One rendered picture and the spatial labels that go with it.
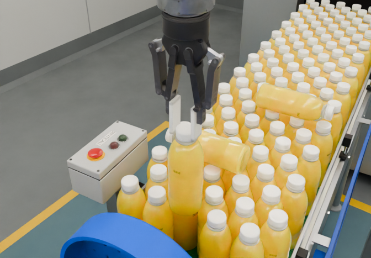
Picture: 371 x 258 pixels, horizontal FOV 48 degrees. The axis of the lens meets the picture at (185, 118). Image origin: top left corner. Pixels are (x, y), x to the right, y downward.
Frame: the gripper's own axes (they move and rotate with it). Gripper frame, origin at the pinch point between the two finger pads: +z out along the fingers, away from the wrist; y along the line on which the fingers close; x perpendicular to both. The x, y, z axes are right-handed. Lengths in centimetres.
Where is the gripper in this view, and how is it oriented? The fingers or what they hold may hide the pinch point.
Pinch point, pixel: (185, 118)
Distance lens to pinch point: 74.7
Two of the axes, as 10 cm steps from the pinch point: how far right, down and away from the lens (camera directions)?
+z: 0.0, 8.3, 5.6
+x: 5.0, -4.8, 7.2
